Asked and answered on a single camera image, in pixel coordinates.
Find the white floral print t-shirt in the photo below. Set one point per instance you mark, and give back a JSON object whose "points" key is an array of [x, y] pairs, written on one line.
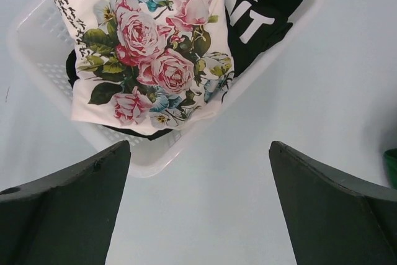
{"points": [[148, 65]]}

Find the folded green t-shirt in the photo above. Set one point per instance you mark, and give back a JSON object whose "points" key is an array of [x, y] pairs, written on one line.
{"points": [[390, 157]]}

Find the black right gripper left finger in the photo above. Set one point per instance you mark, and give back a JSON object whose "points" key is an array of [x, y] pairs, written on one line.
{"points": [[66, 217]]}

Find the white plastic laundry basket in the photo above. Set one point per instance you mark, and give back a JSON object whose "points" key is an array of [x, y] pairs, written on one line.
{"points": [[38, 43]]}

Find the black t-shirt white lettering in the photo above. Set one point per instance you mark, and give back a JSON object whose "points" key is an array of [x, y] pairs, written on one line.
{"points": [[253, 27]]}

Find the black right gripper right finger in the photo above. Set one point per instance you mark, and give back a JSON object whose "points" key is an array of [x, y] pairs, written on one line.
{"points": [[333, 217]]}

